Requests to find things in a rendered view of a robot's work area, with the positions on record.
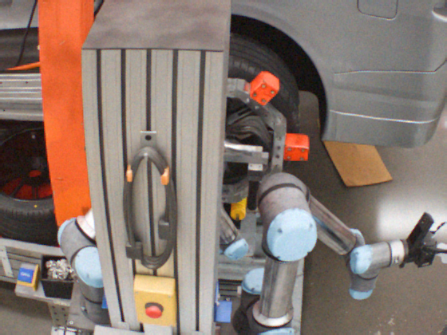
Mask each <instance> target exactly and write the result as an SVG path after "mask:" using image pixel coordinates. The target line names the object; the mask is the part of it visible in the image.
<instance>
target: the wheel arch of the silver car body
mask: <svg viewBox="0 0 447 335"><path fill-rule="evenodd" d="M230 32H232V33H236V34H239V35H243V36H246V37H247V38H252V39H254V41H258V42H259V43H261V45H265V46H266V47H268V48H271V49H272V50H273V51H274V52H276V53H277V54H278V56H280V57H281V58H282V60H283V61H284V62H285V64H286V65H287V67H288V68H289V70H290V71H291V72H292V74H293V77H294V78H295V81H296V84H297V87H298V91H303V92H310V93H313V94H314V95H315V96H316V97H317V99H318V106H319V132H320V139H321V140H322V141H324V137H325V135H326V131H327V129H328V125H329V120H330V118H329V112H330V102H329V97H328V95H327V90H326V84H325V81H324V78H323V76H322V74H321V73H320V71H319V69H318V66H317V65H316V63H315V62H314V59H313V58H312V56H311V55H310V54H309V53H308V52H307V50H305V49H304V47H303V46H302V45H301V44H300V43H298V42H297V41H296V40H295V39H294V38H293V37H292V36H291V35H290V34H288V33H287V32H285V31H283V30H281V29H280V28H278V27H276V26H274V25H272V24H271V23H269V22H266V21H264V20H262V19H259V18H256V17H252V16H247V15H244V14H234V13H231V27H230Z"/></svg>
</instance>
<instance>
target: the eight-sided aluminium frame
mask: <svg viewBox="0 0 447 335"><path fill-rule="evenodd" d="M250 85H251V84H249V83H247V82H246V81H245V80H241V79H238V78H236V79H229V78H228V79H227V97H238V98H239V99H240V100H241V101H242V102H244V103H245V104H246V105H247V106H249V107H250V108H251V109H252V110H253V112H254V113H255V114H257V115H258V116H259V117H260V118H261V119H262V120H264V121H265V122H266V123H267V124H268V125H270V126H271V128H272V129H273V130H274V138H273V147H272V155H271V162H270V163H269V164H268V165H265V166H263V179H262V181H260V183H259V185H261V183H262V182H263V181H264V180H265V179H266V178H268V177H269V176H271V175H272V174H275V173H280V172H282V170H283V154H284V148H285V139H286V135H287V127H286V118H285V117H284V116H283V114H282V113H280V112H279V111H278V110H277V109H276V108H275V107H274V106H273V105H272V104H270V103H269V102H267V103H266V104H265V105H264V106H263V105H262V104H260V103H259V102H258V101H257V100H255V99H253V98H252V97H249V95H250ZM248 187H249V180H247V178H245V179H242V180H240V181H239V182H238V183H236V184H233V185H231V184H223V186H222V203H228V204H230V203H238V202H239V201H242V199H245V198H247V197H248Z"/></svg>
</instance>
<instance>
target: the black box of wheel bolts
mask: <svg viewBox="0 0 447 335"><path fill-rule="evenodd" d="M40 268H41V271H40V281H41V283H42V288H43V291H44V295H45V297H48V298H61V299H69V300H71V299H72V298H71V297H72V292H73V284H74V279H75V278H77V275H76V274H75V273H74V271H73V269H72V267H71V266H70V264H69V262H68V260H67V258H66V256H64V255H59V256H57V255H48V254H42V259H41V267H40Z"/></svg>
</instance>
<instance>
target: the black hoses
mask: <svg viewBox="0 0 447 335"><path fill-rule="evenodd" d="M235 134H236V135H246V134H253V135H255V136H257V137H258V138H259V139H261V140H262V142H263V152H268V153H271V132H268V131H267V127H266V126H265V124H264V122H263V121H261V120H260V119H259V118H258V117H257V116H248V117H245V118H243V119H242V120H240V121H238V122H237V123H235V124H233V125H230V124H228V125H227V130H226V140H234V138H235Z"/></svg>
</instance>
